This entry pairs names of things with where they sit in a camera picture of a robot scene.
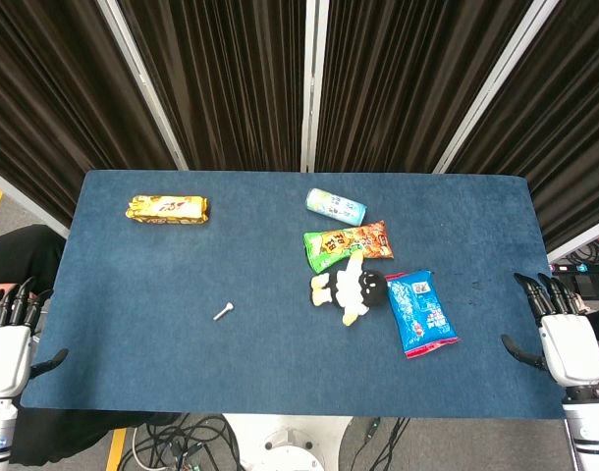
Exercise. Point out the person's black trouser leg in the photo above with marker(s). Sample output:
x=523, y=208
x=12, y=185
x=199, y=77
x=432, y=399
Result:
x=24, y=255

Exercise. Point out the green orange snack bag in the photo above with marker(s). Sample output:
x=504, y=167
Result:
x=343, y=243

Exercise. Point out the dark brown curtain panel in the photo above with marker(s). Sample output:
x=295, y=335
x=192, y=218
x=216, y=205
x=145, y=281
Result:
x=221, y=83
x=49, y=98
x=402, y=83
x=564, y=122

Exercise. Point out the blue table cloth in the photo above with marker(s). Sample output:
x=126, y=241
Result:
x=181, y=343

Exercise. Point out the light blue drink can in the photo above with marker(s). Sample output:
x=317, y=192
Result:
x=335, y=206

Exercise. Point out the power strip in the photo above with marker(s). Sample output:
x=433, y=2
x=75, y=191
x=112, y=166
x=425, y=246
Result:
x=582, y=268

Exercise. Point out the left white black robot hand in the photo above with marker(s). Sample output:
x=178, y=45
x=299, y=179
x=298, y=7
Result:
x=5, y=358

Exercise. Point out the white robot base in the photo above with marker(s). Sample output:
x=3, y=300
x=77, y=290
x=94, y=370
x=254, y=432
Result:
x=285, y=441

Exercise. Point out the blue snack bag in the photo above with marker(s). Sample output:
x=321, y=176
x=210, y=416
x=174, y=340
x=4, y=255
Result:
x=419, y=314

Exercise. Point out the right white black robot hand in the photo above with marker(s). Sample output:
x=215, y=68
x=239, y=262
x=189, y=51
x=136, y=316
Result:
x=572, y=348

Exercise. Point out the yellow snack pack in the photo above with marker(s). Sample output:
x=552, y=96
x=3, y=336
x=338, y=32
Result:
x=167, y=208

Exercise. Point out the white frame bar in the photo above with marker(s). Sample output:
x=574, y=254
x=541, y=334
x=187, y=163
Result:
x=582, y=244
x=24, y=198

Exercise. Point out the white frame post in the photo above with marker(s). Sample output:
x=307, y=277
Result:
x=142, y=83
x=496, y=83
x=313, y=83

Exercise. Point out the small silver bolt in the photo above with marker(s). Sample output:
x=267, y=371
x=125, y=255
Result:
x=223, y=311

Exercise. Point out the black white plush toy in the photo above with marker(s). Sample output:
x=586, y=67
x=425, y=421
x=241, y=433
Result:
x=351, y=289

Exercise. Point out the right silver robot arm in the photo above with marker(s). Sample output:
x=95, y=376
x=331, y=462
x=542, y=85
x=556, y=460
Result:
x=589, y=432

